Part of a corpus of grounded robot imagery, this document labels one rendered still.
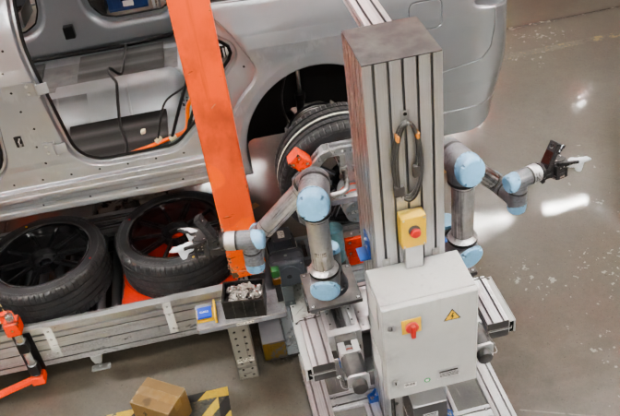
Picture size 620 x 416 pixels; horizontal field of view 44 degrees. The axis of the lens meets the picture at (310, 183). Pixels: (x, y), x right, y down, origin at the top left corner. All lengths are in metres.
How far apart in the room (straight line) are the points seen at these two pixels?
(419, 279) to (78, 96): 2.73
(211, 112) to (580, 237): 2.43
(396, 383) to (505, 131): 3.06
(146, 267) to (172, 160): 0.56
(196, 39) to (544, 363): 2.30
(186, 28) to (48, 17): 2.58
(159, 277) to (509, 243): 2.02
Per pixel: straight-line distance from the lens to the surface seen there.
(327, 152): 3.52
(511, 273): 4.49
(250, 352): 3.93
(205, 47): 3.11
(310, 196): 2.71
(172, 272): 4.02
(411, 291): 2.64
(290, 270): 4.04
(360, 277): 4.15
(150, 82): 4.73
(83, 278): 4.16
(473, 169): 2.84
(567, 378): 4.03
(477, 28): 3.97
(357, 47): 2.37
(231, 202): 3.52
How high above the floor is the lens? 3.11
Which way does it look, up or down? 37 degrees down
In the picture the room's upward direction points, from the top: 8 degrees counter-clockwise
